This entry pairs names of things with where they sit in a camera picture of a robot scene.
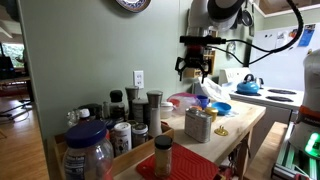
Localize white refrigerator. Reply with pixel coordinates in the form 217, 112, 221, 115
249, 22, 320, 92

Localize red silicone mat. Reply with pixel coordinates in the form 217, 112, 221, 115
135, 142, 221, 180

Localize blue kettle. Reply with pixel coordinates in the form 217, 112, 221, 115
236, 73, 265, 95

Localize clear container with red lid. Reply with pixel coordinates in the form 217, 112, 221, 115
166, 92, 203, 114

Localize steel and dark pepper grinder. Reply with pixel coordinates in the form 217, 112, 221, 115
124, 86, 140, 121

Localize silver-lid glass jar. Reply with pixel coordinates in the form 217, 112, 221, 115
131, 123, 149, 149

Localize white crumpled napkin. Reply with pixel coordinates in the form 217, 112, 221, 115
226, 109, 240, 118

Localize white plastic tub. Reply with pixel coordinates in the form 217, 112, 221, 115
159, 101, 175, 120

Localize steel and white salt grinder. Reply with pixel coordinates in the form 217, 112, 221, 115
146, 90, 164, 138

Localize blue plastic bowl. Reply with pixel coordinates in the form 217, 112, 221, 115
211, 101, 232, 117

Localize clear glass jar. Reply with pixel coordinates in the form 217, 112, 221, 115
65, 109, 80, 129

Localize round brass lid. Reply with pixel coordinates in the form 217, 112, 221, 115
213, 125, 230, 137

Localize white rectangular tin can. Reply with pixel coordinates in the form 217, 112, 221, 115
184, 107, 213, 144

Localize wooden tray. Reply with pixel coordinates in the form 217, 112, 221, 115
53, 121, 175, 180

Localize black tripod legs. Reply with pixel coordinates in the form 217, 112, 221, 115
0, 99, 32, 123

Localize white electric stove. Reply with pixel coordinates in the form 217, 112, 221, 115
218, 67, 305, 161

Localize blue plastic cup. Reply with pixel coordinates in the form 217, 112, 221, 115
195, 94, 211, 109

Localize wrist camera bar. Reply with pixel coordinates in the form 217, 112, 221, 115
179, 34, 223, 46

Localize white wall outlet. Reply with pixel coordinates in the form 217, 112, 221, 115
133, 70, 145, 90

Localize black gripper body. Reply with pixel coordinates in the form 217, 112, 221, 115
184, 44, 207, 70

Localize grey labelled canister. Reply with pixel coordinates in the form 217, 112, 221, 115
131, 97, 150, 125

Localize small gold jar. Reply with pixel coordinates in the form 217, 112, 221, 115
204, 106, 219, 123

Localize small slim glass bottle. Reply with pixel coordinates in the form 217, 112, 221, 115
102, 101, 110, 119

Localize aluminium robot stand frame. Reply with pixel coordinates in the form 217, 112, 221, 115
271, 123, 320, 180

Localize white spice shaker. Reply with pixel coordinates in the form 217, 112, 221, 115
113, 122, 132, 157

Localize white-cap red bottle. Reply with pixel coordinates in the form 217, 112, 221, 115
77, 108, 92, 125

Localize black-lid spice jar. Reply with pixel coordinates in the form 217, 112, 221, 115
153, 134, 173, 179

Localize wooden spice rack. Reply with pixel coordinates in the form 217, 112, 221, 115
183, 46, 217, 79

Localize large blue-lid plastic jar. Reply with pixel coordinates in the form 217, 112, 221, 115
62, 119, 115, 180

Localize white paper on refrigerator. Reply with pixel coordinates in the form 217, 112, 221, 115
274, 30, 288, 50

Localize blue paper on refrigerator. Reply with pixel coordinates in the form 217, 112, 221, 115
297, 23, 317, 48

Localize black-cap dark bottle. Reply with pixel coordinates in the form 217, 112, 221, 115
109, 89, 126, 123

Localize orange fridge magnet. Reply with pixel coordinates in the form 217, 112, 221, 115
288, 28, 300, 40

